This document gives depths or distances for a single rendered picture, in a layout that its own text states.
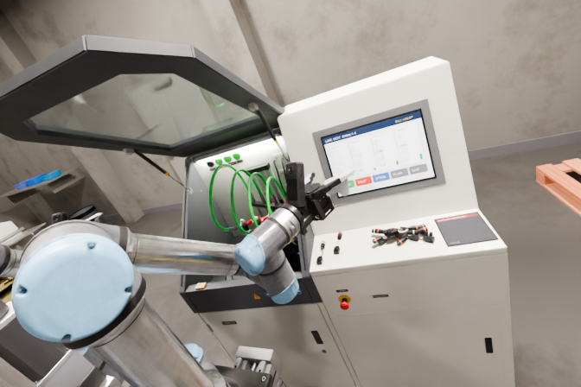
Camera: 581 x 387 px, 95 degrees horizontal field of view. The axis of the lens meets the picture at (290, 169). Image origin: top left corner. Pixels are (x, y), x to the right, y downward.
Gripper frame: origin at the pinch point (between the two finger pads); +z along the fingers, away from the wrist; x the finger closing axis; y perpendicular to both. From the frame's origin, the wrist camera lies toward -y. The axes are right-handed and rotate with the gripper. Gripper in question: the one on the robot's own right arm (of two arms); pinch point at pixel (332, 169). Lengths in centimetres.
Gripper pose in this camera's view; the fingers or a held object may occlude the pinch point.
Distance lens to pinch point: 76.5
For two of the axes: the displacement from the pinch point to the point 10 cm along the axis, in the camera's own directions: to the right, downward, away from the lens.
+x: 6.2, -0.7, -7.8
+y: 4.4, 8.5, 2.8
